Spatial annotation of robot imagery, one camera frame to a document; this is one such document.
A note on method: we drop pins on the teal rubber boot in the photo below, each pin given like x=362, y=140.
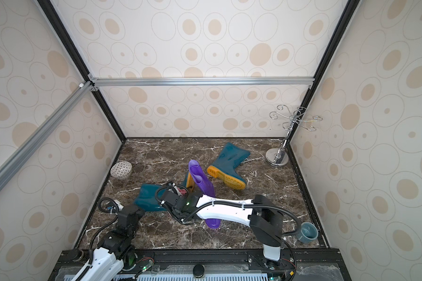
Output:
x=224, y=166
x=146, y=198

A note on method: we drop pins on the purple rubber boot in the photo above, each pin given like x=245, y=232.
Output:
x=206, y=187

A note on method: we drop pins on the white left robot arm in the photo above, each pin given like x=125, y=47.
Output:
x=115, y=251

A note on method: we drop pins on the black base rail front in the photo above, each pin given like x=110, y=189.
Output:
x=206, y=265

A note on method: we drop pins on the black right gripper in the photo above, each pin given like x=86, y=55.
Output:
x=170, y=196

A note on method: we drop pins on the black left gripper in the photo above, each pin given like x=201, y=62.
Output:
x=140, y=212

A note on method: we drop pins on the diagonal aluminium rail left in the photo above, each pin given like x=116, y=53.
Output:
x=22, y=154

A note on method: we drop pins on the chrome mug tree stand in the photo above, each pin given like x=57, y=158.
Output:
x=278, y=157

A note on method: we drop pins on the horizontal aluminium rail back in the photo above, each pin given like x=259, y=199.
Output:
x=206, y=81

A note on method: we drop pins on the black corner frame post left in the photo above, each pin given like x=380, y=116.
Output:
x=55, y=21

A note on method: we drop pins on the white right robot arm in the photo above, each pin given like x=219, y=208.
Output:
x=270, y=224

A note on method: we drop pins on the pink microfiber cloth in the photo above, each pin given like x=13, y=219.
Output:
x=180, y=191

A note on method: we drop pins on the patterned black white bowl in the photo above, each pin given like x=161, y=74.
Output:
x=121, y=170

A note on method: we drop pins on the black corner frame post right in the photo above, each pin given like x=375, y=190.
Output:
x=334, y=42

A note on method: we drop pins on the black corner frame post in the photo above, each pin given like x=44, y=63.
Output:
x=334, y=42
x=55, y=21

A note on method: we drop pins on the teal cup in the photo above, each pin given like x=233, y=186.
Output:
x=308, y=233

